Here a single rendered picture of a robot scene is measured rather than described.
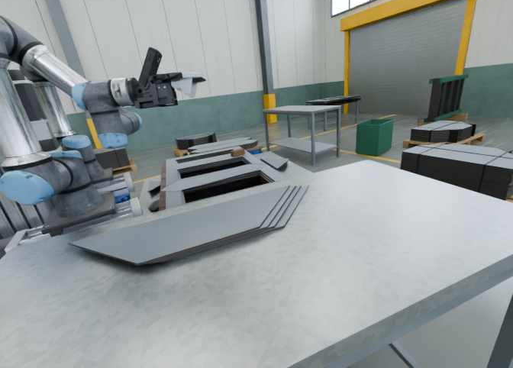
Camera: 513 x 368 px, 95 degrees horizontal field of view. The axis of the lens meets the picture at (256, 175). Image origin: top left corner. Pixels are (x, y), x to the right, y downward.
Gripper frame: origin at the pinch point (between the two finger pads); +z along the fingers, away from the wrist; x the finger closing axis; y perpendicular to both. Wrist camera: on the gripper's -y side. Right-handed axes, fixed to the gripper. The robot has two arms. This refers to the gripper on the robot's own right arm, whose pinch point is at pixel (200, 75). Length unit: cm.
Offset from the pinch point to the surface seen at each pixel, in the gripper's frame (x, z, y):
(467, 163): -145, 239, 82
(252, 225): 18.6, 9.2, 41.2
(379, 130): -323, 256, 55
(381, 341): 45, 28, 53
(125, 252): 22, -22, 42
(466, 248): 35, 52, 46
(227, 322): 42, 3, 47
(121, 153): -443, -239, 43
